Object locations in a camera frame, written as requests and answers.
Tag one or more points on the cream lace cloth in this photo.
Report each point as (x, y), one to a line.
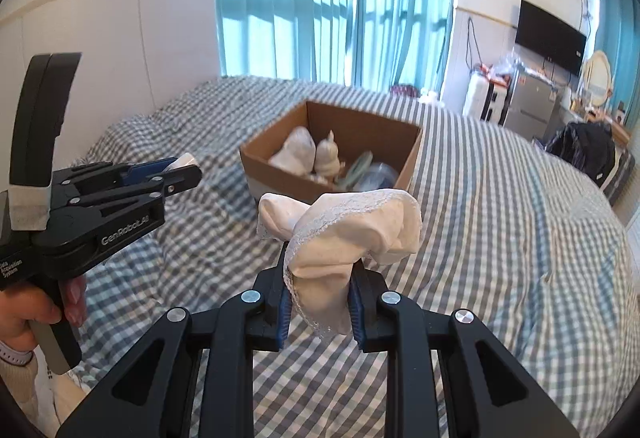
(345, 238)

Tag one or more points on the person's left hand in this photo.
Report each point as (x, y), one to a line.
(27, 308)

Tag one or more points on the person's left forearm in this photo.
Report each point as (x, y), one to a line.
(17, 393)

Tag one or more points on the grey suitcase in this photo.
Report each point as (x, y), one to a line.
(617, 175)

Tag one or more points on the red patterned bag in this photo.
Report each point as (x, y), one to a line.
(402, 90)

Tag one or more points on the brown cardboard box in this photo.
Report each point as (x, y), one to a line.
(390, 127)

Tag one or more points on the white oval mirror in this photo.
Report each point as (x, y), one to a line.
(597, 77)

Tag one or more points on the wide teal curtain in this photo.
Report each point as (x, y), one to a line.
(285, 2)

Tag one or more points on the teal curtain by wardrobe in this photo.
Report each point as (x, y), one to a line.
(612, 17)

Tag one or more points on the clear plastic bags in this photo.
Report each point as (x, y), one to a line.
(507, 65)

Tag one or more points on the pale grey sock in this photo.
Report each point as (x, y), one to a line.
(295, 152)

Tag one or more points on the small white bag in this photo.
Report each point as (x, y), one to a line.
(429, 95)

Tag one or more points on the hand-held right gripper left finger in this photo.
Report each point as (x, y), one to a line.
(284, 313)

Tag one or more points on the white plush toy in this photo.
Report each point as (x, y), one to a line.
(327, 157)

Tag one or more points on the narrow teal curtain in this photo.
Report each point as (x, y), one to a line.
(400, 2)

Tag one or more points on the checked blanket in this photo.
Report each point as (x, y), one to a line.
(500, 243)

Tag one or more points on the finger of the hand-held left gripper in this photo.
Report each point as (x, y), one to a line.
(181, 179)
(145, 170)

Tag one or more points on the lilac watch band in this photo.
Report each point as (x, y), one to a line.
(15, 357)

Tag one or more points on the silver small fridge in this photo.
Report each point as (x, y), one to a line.
(532, 107)

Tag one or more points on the black jacket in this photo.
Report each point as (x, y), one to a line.
(585, 150)

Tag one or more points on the wooden dressing desk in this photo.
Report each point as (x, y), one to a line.
(617, 125)

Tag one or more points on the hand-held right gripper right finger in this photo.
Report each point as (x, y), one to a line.
(356, 313)

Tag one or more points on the black wall television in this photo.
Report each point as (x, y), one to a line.
(547, 37)

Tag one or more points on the black and white suitcase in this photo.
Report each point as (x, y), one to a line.
(497, 106)

